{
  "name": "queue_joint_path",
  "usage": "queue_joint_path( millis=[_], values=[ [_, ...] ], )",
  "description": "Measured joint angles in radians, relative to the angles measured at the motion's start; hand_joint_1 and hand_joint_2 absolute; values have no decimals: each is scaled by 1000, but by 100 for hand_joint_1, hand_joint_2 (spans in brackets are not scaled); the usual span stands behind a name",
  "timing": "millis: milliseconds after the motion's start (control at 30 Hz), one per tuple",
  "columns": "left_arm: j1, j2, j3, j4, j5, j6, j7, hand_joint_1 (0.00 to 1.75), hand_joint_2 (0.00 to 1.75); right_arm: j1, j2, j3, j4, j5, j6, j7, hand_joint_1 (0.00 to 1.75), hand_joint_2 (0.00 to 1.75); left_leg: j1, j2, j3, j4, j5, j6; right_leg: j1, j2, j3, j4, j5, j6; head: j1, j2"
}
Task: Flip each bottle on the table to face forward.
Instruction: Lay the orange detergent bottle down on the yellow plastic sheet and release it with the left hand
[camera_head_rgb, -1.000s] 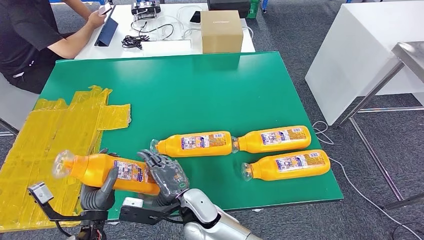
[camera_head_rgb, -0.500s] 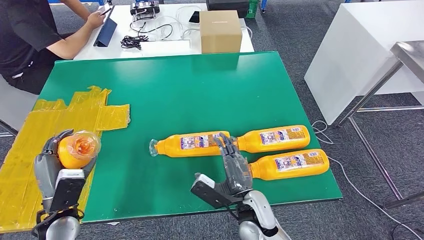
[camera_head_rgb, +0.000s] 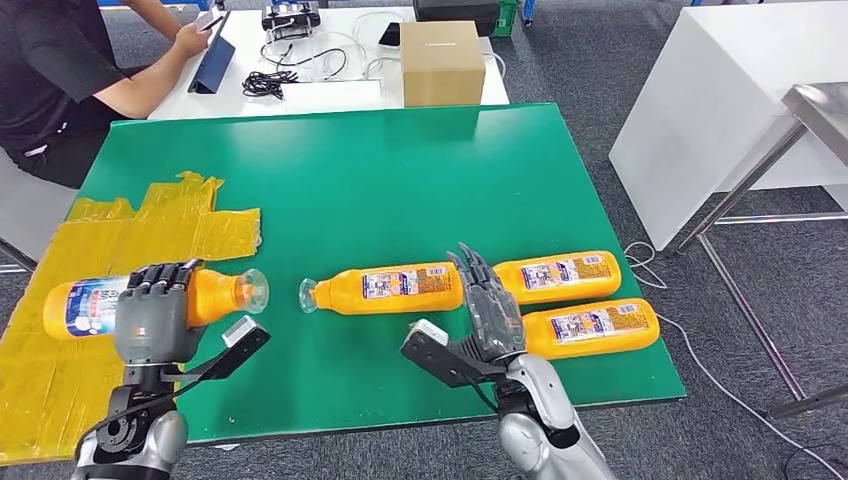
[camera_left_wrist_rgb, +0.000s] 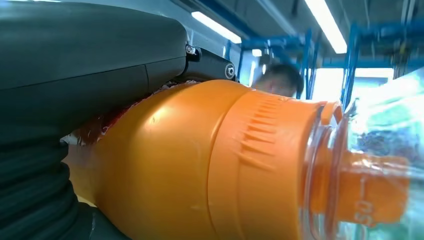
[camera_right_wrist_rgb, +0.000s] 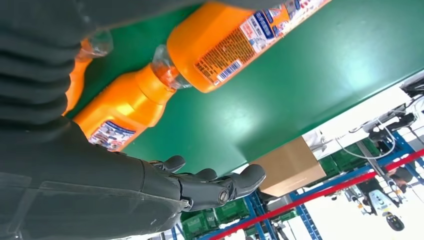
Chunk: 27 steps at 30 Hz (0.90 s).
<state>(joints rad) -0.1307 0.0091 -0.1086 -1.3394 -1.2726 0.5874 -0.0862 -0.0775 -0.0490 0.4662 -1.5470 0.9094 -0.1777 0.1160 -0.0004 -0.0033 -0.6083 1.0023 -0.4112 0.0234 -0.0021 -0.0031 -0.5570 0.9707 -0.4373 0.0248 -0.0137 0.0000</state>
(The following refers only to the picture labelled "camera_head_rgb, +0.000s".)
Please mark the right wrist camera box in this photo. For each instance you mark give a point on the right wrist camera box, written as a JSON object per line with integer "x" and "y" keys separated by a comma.
{"x": 427, "y": 331}

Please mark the person's right hand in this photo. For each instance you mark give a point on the person's right hand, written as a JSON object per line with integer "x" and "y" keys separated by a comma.
{"x": 192, "y": 41}

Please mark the yellow tape patch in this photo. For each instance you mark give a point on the yellow tape patch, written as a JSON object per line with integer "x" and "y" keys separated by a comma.
{"x": 79, "y": 252}

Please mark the person's left forearm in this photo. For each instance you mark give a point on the person's left forearm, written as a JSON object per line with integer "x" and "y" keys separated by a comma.
{"x": 152, "y": 14}

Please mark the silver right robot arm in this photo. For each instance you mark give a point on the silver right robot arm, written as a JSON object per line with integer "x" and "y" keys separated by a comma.
{"x": 536, "y": 397}

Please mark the white paper scrap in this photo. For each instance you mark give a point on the white paper scrap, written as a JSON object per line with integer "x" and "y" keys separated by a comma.
{"x": 226, "y": 446}

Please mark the person's right forearm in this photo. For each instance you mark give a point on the person's right forearm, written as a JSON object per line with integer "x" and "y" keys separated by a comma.
{"x": 146, "y": 78}

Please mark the black smartphone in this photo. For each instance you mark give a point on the black smartphone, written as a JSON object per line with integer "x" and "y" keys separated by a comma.
{"x": 208, "y": 18}
{"x": 390, "y": 34}

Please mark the dark blue tablet case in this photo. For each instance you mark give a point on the dark blue tablet case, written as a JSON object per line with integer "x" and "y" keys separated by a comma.
{"x": 213, "y": 65}

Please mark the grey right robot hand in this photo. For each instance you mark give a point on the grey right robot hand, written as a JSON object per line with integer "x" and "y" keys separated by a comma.
{"x": 493, "y": 318}

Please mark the brown cardboard box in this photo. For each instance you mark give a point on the brown cardboard box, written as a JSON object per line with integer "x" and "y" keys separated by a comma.
{"x": 442, "y": 65}

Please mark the person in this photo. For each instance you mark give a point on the person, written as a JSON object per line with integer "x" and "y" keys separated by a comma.
{"x": 40, "y": 66}

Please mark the black hard case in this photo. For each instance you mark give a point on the black hard case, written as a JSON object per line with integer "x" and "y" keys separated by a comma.
{"x": 457, "y": 14}

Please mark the black electronic device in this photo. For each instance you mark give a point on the black electronic device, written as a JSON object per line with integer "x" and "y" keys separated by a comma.
{"x": 291, "y": 14}

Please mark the stainless steel table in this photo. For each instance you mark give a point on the stainless steel table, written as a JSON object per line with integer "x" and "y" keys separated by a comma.
{"x": 821, "y": 112}

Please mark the orange plastic bottle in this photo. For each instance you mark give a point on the orange plastic bottle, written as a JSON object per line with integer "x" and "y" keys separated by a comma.
{"x": 218, "y": 295}
{"x": 596, "y": 328}
{"x": 384, "y": 288}
{"x": 563, "y": 278}

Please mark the green box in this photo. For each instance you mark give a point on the green box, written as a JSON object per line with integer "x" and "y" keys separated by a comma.
{"x": 507, "y": 17}

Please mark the white desk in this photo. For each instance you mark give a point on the white desk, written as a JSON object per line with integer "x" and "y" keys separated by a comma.
{"x": 199, "y": 103}

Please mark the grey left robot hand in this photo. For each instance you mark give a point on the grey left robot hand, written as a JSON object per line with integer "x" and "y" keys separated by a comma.
{"x": 149, "y": 324}

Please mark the white cabinet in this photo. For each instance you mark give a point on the white cabinet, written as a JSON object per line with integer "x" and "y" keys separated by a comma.
{"x": 715, "y": 99}

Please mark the grey chair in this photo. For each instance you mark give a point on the grey chair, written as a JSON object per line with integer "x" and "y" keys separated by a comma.
{"x": 33, "y": 215}

